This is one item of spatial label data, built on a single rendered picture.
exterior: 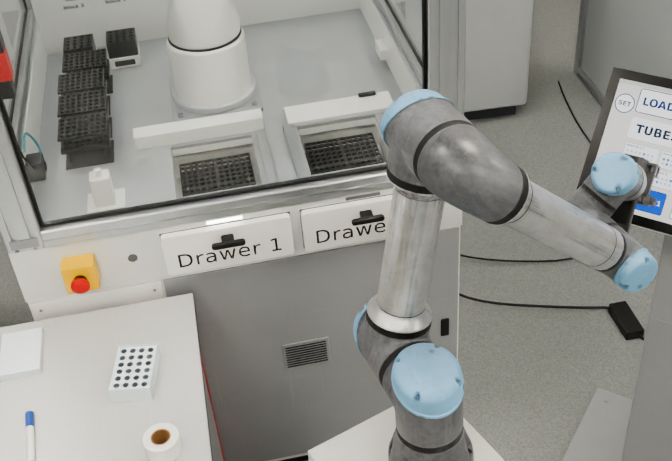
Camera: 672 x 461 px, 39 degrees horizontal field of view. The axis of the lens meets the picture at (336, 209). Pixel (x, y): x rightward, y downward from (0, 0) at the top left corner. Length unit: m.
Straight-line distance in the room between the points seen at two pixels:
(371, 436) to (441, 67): 0.77
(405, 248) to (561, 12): 3.56
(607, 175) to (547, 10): 3.37
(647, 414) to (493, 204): 1.30
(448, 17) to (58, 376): 1.10
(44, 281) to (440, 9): 1.05
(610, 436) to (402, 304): 1.35
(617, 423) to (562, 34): 2.41
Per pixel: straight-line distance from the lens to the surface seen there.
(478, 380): 2.99
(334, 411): 2.62
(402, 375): 1.57
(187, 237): 2.11
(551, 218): 1.47
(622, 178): 1.69
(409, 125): 1.43
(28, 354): 2.17
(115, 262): 2.17
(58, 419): 2.04
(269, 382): 2.49
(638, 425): 2.63
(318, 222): 2.14
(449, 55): 2.00
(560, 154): 3.93
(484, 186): 1.36
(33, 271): 2.19
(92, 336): 2.18
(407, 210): 1.51
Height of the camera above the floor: 2.23
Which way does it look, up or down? 38 degrees down
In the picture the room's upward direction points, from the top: 5 degrees counter-clockwise
